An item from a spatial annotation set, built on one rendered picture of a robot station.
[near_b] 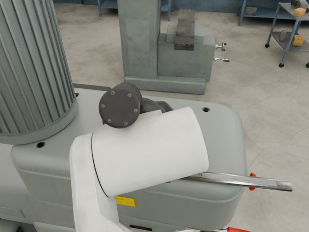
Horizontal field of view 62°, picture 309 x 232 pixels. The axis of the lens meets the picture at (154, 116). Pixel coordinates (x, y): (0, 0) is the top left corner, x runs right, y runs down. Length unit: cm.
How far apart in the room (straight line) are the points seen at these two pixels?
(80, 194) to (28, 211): 56
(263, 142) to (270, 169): 41
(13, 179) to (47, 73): 31
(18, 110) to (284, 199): 270
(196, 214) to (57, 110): 34
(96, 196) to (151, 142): 6
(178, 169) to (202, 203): 27
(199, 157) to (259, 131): 330
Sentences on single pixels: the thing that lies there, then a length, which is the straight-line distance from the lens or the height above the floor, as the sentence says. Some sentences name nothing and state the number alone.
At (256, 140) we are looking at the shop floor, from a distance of 340.
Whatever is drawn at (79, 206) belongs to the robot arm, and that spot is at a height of 208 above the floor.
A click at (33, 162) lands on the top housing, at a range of 55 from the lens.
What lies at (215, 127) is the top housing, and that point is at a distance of 57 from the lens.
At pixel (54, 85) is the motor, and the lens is 53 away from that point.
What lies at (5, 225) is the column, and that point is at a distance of 94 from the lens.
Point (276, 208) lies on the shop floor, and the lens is 286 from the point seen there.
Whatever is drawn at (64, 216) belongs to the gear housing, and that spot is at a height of 168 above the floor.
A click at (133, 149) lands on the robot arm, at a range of 23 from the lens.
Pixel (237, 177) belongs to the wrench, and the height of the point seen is 190.
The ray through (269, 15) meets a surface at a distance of 664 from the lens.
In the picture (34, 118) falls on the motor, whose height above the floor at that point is 194.
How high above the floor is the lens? 227
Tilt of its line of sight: 40 degrees down
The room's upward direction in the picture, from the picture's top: straight up
